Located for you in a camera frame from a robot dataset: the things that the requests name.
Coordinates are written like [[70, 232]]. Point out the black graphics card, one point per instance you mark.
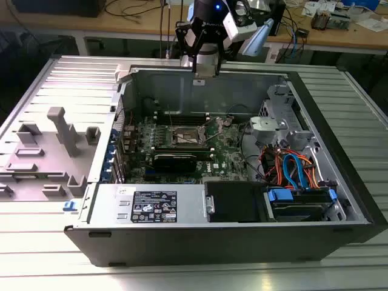
[[174, 163]]

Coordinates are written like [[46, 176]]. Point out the silver CPU plate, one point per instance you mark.
[[207, 73]]

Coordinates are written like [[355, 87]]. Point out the white paper sheets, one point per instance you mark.
[[373, 24]]

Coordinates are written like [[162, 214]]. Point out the silver metal bracket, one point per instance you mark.
[[266, 124]]

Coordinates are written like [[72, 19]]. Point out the grey circuit board unit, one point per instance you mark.
[[341, 18]]

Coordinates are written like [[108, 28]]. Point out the metal heat sink cooler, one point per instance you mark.
[[320, 19]]

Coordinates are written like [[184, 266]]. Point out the black monitor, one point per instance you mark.
[[60, 7]]

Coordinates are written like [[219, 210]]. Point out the black RAM slot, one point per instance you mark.
[[182, 114], [182, 148], [182, 120], [203, 154]]

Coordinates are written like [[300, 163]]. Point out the blue expansion slot clip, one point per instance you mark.
[[114, 135], [108, 164], [111, 150], [105, 176]]

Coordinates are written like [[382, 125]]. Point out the silver power supply box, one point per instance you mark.
[[106, 203]]

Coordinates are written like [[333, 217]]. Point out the green motherboard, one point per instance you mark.
[[224, 157]]

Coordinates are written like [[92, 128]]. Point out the small black device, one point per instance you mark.
[[303, 33]]

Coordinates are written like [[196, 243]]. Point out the tall black box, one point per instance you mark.
[[277, 18]]

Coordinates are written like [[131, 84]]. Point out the CPU socket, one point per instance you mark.
[[185, 135]]

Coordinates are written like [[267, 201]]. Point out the wooden desk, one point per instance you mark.
[[91, 23]]

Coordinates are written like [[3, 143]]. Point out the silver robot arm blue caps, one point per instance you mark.
[[207, 57]]

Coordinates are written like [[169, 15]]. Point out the black PC case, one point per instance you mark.
[[182, 245]]

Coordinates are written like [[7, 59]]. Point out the silver disk bay cage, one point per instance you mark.
[[279, 91]]

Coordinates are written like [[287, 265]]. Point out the black drive bay cover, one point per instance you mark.
[[233, 201]]

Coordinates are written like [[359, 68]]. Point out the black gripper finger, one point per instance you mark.
[[222, 51], [179, 36]]

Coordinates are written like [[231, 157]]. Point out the hard disk in blue carrier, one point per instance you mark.
[[280, 194]]

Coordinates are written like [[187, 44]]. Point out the grey parts rack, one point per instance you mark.
[[45, 182]]

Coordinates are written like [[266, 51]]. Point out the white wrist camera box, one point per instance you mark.
[[239, 28]]

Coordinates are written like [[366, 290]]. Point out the black printed label sticker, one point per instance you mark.
[[154, 206]]

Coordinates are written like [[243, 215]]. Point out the small blue plastic clip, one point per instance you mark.
[[69, 206]]

